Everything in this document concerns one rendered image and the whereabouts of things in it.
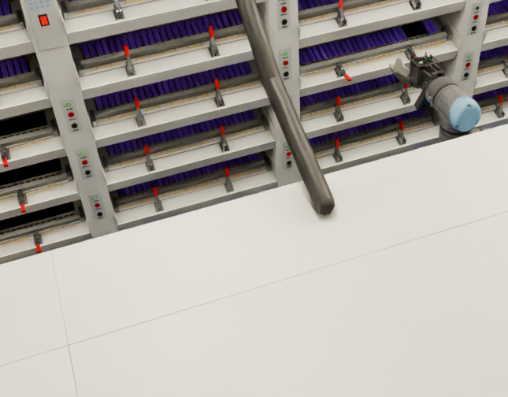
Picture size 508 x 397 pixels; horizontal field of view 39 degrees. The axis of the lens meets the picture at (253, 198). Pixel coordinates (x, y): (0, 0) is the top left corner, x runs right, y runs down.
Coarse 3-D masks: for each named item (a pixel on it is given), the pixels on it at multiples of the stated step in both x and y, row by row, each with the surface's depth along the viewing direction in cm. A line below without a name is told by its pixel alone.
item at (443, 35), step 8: (416, 40) 250; (424, 40) 251; (432, 40) 252; (376, 48) 248; (384, 48) 248; (392, 48) 248; (400, 48) 250; (416, 48) 250; (344, 56) 245; (352, 56) 245; (360, 56) 246; (368, 56) 247; (384, 56) 248; (312, 64) 243; (320, 64) 243; (328, 64) 243; (352, 64) 245; (304, 72) 243
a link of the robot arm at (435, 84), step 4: (444, 76) 208; (436, 80) 207; (440, 80) 207; (444, 80) 206; (448, 80) 206; (452, 80) 208; (432, 84) 207; (436, 84) 206; (440, 84) 206; (444, 84) 205; (428, 88) 208; (432, 88) 207; (436, 88) 206; (428, 92) 208; (432, 92) 207; (428, 96) 209; (432, 96) 207; (428, 100) 210
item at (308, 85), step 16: (368, 32) 255; (448, 32) 252; (432, 48) 252; (448, 48) 252; (368, 64) 247; (384, 64) 247; (304, 80) 242; (320, 80) 242; (336, 80) 243; (352, 80) 246
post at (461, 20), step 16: (480, 0) 241; (448, 16) 253; (464, 16) 243; (480, 16) 246; (464, 32) 248; (480, 32) 251; (464, 48) 253; (480, 48) 255; (448, 64) 262; (464, 80) 263; (432, 144) 291
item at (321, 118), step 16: (368, 80) 265; (384, 80) 266; (304, 96) 259; (320, 96) 260; (336, 96) 253; (352, 96) 260; (368, 96) 262; (384, 96) 263; (400, 96) 263; (416, 96) 264; (304, 112) 256; (320, 112) 258; (336, 112) 256; (352, 112) 259; (368, 112) 259; (384, 112) 260; (400, 112) 264; (304, 128) 254; (320, 128) 255; (336, 128) 258
